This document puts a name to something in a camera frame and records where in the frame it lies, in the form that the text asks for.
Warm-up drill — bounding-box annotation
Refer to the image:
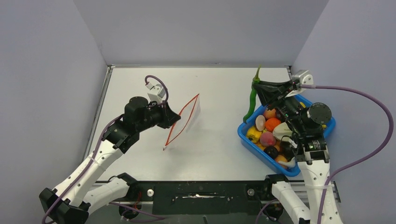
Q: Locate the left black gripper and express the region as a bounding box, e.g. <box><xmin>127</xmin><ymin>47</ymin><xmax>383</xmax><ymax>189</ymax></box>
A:
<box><xmin>137</xmin><ymin>99</ymin><xmax>181</xmax><ymax>132</ymax></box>

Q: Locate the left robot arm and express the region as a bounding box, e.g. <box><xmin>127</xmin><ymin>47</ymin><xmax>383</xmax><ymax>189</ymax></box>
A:
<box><xmin>39</xmin><ymin>97</ymin><xmax>181</xmax><ymax>224</ymax></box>

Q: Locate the brown kiwi potato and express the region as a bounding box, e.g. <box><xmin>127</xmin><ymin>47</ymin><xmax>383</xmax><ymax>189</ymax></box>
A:
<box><xmin>255</xmin><ymin>115</ymin><xmax>266</xmax><ymax>132</ymax></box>

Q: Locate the pink peach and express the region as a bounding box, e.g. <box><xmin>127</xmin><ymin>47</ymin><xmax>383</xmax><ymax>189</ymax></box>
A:
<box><xmin>259</xmin><ymin>132</ymin><xmax>276</xmax><ymax>147</ymax></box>

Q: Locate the blue plastic bin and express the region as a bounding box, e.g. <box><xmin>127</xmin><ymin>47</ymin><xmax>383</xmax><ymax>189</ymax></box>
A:
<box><xmin>237</xmin><ymin>94</ymin><xmax>337</xmax><ymax>178</ymax></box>

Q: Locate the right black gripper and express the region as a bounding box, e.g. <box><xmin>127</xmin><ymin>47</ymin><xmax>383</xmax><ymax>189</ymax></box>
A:
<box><xmin>254</xmin><ymin>79</ymin><xmax>306</xmax><ymax>133</ymax></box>

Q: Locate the dark plum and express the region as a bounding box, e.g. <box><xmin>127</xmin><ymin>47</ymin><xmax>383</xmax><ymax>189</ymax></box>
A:
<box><xmin>264</xmin><ymin>146</ymin><xmax>279</xmax><ymax>160</ymax></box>

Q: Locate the orange tangerine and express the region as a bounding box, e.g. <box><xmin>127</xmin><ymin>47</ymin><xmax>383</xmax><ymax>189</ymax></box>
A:
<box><xmin>265</xmin><ymin>118</ymin><xmax>282</xmax><ymax>132</ymax></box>

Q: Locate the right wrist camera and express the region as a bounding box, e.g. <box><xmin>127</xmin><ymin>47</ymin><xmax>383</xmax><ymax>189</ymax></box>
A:
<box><xmin>286</xmin><ymin>70</ymin><xmax>314</xmax><ymax>98</ymax></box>

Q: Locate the white garlic bulb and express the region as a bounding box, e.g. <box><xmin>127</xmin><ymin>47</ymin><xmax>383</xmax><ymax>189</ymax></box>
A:
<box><xmin>272</xmin><ymin>122</ymin><xmax>292</xmax><ymax>141</ymax></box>

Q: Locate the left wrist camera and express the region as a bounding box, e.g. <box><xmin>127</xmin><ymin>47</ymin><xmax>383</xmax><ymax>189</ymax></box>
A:
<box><xmin>146</xmin><ymin>83</ymin><xmax>166</xmax><ymax>104</ymax></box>

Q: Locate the yellow bell pepper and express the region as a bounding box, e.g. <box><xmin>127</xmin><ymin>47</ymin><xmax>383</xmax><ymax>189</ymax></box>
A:
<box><xmin>245</xmin><ymin>126</ymin><xmax>262</xmax><ymax>143</ymax></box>

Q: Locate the green chili pepper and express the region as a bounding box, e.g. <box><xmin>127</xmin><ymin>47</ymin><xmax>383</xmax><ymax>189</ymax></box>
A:
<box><xmin>243</xmin><ymin>64</ymin><xmax>262</xmax><ymax>123</ymax></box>

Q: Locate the clear zip bag orange zipper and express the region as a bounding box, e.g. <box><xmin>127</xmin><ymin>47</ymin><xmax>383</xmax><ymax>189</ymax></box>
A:
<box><xmin>163</xmin><ymin>93</ymin><xmax>201</xmax><ymax>151</ymax></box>

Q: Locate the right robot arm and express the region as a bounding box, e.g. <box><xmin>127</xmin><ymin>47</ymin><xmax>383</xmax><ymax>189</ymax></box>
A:
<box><xmin>253</xmin><ymin>81</ymin><xmax>342</xmax><ymax>224</ymax></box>

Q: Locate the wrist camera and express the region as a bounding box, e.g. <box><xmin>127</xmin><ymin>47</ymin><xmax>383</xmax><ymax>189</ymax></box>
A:
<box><xmin>146</xmin><ymin>83</ymin><xmax>166</xmax><ymax>104</ymax></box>
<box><xmin>286</xmin><ymin>70</ymin><xmax>314</xmax><ymax>98</ymax></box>

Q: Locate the peach apricot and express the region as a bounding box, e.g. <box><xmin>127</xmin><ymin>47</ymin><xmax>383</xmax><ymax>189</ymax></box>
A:
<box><xmin>263</xmin><ymin>108</ymin><xmax>276</xmax><ymax>120</ymax></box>

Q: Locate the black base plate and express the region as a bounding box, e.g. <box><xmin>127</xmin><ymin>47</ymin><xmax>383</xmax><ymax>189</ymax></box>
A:
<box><xmin>120</xmin><ymin>180</ymin><xmax>274</xmax><ymax>215</ymax></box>

